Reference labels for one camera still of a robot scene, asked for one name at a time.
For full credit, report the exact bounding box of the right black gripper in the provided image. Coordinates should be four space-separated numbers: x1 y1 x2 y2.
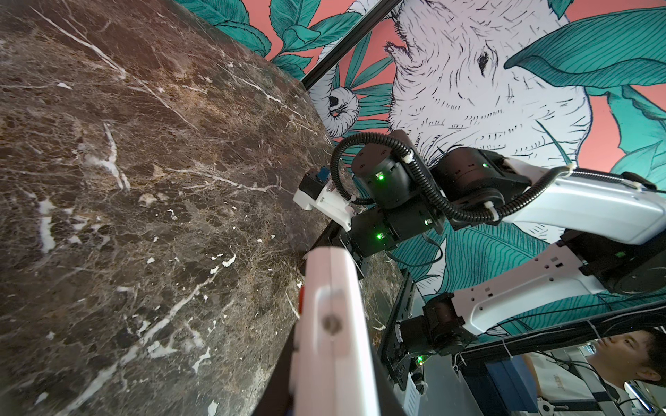
347 199 446 258

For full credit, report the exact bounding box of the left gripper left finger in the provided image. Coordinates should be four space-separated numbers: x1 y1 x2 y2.
251 326 296 416

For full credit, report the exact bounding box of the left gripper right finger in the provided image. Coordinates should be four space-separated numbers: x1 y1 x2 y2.
371 348 406 416

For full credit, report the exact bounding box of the white remote control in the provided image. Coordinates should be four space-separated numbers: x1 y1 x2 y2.
290 247 381 415

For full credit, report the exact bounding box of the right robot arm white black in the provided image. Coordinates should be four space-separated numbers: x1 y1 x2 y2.
331 132 665 359

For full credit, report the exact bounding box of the white slotted cable duct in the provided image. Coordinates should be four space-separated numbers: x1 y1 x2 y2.
402 376 421 416

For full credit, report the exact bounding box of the black mounting rail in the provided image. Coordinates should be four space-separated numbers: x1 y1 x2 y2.
378 269 417 391

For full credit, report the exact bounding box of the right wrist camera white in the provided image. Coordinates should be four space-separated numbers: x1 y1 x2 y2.
293 166 356 232

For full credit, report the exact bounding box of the person behind enclosure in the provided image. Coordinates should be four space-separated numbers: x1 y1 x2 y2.
523 329 665 415

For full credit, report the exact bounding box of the right black frame post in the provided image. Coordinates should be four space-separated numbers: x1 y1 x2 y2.
302 0 401 91

